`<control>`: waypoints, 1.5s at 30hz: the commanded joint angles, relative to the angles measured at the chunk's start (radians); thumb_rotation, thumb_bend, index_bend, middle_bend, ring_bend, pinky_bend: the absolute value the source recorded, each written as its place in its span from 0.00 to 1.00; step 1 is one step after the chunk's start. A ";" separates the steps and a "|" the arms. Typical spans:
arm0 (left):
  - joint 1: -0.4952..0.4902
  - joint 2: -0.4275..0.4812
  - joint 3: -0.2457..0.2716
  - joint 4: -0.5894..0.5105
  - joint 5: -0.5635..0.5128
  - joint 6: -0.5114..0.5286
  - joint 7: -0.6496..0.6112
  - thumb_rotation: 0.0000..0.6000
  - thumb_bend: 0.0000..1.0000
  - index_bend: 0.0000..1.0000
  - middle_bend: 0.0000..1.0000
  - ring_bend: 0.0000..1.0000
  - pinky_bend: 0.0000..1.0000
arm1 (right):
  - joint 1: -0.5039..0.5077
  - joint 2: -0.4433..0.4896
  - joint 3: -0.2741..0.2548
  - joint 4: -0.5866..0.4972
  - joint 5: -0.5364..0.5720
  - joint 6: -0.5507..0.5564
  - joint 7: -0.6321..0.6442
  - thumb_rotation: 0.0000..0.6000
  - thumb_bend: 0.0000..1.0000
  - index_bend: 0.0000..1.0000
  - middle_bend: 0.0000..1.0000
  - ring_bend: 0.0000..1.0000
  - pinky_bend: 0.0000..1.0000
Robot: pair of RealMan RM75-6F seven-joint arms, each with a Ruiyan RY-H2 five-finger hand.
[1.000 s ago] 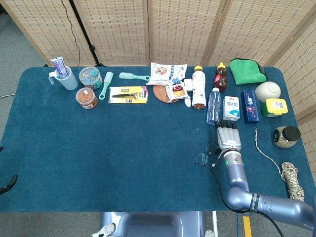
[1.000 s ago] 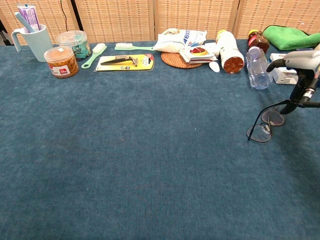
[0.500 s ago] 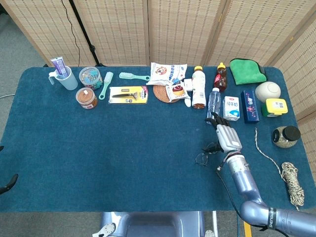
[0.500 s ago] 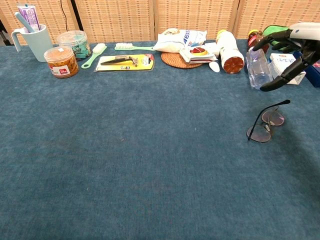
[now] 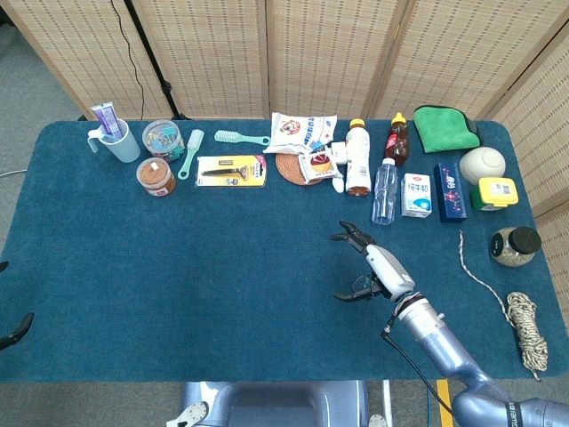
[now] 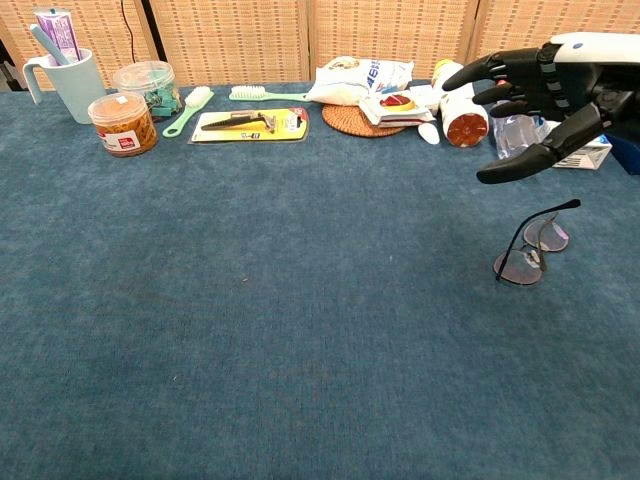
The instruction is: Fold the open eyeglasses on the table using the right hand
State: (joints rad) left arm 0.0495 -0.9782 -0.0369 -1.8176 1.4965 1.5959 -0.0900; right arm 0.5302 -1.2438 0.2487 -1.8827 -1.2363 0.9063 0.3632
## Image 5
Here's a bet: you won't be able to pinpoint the white snack bag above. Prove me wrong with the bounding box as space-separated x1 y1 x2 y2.
262 111 338 156

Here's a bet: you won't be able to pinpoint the light blue mug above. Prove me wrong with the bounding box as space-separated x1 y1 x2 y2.
87 117 141 164

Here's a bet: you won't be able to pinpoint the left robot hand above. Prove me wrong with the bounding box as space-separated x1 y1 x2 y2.
0 261 36 351

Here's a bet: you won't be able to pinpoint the brown syrup bottle yellow cap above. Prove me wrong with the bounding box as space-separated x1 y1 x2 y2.
385 112 411 166

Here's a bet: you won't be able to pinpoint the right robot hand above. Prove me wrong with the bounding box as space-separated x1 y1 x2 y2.
329 220 415 303

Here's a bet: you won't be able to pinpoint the white table leg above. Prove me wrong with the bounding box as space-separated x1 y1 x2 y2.
381 380 393 423

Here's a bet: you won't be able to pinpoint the purple toothpaste tube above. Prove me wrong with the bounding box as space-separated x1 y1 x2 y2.
91 101 124 137

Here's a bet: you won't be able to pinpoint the glass jar with black lid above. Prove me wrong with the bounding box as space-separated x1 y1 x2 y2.
489 226 543 268

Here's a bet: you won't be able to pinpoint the yellow and green container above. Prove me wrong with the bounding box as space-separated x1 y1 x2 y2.
469 176 520 212

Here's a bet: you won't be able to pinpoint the blue carpet table cover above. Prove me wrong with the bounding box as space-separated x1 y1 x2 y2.
0 118 569 383

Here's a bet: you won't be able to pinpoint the white braided rope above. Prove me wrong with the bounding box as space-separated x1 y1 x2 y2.
458 230 549 383

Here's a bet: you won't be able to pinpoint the round woven coaster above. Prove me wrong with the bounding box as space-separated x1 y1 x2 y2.
275 152 312 187

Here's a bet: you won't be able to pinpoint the small wrapped cake packet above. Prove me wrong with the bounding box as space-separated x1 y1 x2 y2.
297 149 344 186

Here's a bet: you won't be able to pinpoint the black tripod stand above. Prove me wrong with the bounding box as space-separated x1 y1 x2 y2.
124 0 195 121

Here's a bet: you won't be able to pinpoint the beige bowl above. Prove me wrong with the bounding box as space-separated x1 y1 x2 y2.
459 146 508 186

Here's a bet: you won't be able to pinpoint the blue-grey robot torso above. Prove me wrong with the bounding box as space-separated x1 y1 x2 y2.
166 380 383 427

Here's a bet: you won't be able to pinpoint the white tea bottle yellow cap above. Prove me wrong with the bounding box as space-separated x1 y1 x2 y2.
344 117 373 198

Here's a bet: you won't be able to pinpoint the thin black hanging cable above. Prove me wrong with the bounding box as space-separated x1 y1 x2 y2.
109 0 146 120

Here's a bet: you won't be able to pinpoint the dark blue box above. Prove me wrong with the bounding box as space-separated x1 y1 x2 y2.
433 162 469 223

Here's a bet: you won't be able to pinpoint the clear jar of binder clips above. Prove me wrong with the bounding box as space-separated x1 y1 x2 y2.
141 118 186 164

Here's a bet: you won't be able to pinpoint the mint brush with loop handle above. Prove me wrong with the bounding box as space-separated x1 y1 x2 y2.
177 128 205 181

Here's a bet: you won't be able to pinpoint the clear jar of rubber bands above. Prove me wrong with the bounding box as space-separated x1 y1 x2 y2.
135 157 177 197

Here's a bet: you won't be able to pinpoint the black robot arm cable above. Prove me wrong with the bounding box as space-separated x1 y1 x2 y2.
381 310 454 417

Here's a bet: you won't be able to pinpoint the green microfibre cloth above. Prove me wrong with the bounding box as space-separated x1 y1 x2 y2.
413 104 482 155

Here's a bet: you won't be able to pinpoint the clear plastic water bottle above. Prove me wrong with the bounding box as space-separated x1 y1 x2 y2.
371 157 399 227

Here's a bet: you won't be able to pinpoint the yellow razor blister pack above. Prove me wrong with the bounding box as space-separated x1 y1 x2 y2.
196 154 268 189

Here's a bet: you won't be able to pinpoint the mint brush with straight handle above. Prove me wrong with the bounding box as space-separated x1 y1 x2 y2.
213 129 271 147

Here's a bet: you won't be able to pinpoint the white milk carton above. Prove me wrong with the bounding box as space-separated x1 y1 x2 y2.
400 173 433 219

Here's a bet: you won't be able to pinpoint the black eyeglasses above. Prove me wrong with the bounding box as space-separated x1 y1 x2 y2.
352 273 382 295

